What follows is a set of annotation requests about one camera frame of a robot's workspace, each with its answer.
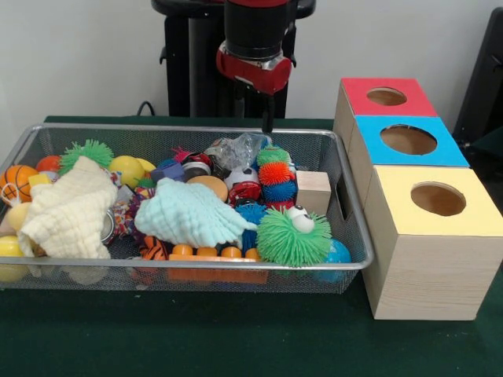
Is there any dark green side table cloth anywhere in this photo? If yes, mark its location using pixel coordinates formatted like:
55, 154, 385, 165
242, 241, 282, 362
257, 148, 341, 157
471, 127, 503, 181

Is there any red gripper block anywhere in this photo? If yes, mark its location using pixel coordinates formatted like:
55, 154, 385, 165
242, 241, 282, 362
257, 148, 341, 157
215, 42, 293, 134

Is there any small soccer ball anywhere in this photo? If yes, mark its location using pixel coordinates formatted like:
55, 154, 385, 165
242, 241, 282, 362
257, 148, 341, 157
224, 167, 260, 190

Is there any shallow clear mesh bin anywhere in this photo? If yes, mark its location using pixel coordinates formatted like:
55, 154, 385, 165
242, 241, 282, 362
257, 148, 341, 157
0, 122, 375, 295

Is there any light blue waffle cloth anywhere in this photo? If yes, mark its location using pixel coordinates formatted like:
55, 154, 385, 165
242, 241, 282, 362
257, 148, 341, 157
134, 177, 259, 249

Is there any black robot stand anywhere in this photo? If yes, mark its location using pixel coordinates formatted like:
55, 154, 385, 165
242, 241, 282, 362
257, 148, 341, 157
151, 0, 318, 119

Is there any bottle with blue label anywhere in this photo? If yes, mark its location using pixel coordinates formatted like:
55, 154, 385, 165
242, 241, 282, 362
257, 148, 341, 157
204, 132, 273, 174

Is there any multicolour puffer caterpillar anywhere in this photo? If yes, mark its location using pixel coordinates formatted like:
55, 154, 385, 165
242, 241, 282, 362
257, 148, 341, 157
255, 144, 298, 211

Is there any wooden box with three holes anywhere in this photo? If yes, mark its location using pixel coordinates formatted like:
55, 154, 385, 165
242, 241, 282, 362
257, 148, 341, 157
332, 77, 503, 321

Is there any small orange basketball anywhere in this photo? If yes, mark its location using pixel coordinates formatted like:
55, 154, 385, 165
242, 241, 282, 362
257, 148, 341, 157
0, 164, 40, 203

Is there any orange toy brick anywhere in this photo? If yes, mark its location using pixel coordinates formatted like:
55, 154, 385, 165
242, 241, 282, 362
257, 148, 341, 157
168, 243, 270, 284

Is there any small green puffer ball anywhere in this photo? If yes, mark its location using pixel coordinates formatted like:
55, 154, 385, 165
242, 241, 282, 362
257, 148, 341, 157
58, 139, 115, 176

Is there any cream waffle cloth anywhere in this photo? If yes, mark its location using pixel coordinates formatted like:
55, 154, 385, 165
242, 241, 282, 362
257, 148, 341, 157
17, 156, 119, 259

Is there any wooden cube block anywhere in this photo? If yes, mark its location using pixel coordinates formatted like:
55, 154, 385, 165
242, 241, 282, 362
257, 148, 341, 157
295, 170, 333, 215

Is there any toy burger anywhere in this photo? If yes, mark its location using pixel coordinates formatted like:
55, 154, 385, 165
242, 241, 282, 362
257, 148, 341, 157
186, 175, 229, 203

